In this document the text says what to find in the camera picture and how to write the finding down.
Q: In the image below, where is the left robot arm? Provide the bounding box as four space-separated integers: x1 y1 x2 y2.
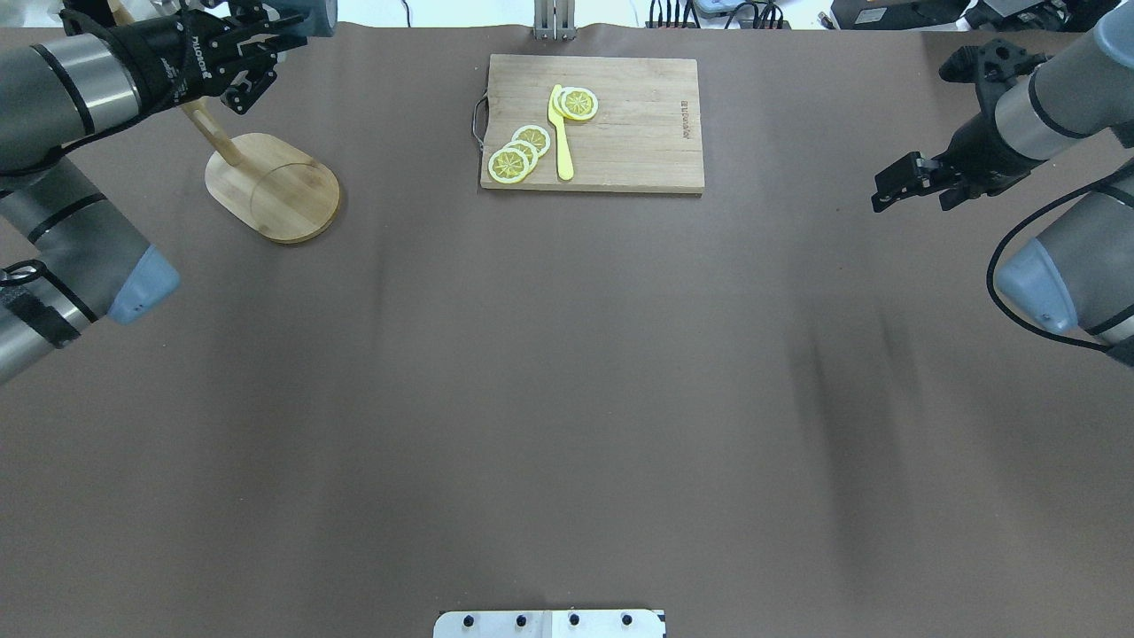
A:
1 1 338 381

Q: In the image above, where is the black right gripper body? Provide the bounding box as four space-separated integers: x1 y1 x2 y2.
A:
933 114 1033 211

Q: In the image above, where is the teal cup yellow inside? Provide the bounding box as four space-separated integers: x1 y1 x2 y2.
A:
271 0 338 39

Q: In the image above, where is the lemon slice front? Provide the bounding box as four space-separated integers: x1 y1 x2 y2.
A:
486 145 532 184

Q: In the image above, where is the wooden cup storage rack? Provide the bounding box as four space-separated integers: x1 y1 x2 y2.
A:
105 0 342 245

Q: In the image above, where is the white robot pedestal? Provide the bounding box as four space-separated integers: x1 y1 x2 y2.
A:
432 609 669 637

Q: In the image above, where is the yellow plastic knife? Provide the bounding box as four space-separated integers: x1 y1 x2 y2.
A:
547 84 575 182

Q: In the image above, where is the aluminium frame post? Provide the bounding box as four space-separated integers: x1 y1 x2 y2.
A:
532 0 578 42

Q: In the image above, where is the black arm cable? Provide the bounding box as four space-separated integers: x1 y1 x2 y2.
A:
985 164 1134 351

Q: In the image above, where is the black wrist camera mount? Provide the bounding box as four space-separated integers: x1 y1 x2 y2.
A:
938 39 1052 113

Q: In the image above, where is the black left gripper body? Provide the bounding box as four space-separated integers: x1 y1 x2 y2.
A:
111 12 236 112

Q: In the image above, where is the lemon slice on knife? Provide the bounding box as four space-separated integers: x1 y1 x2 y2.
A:
556 86 599 121

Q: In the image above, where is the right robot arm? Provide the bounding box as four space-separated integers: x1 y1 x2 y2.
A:
870 1 1133 368

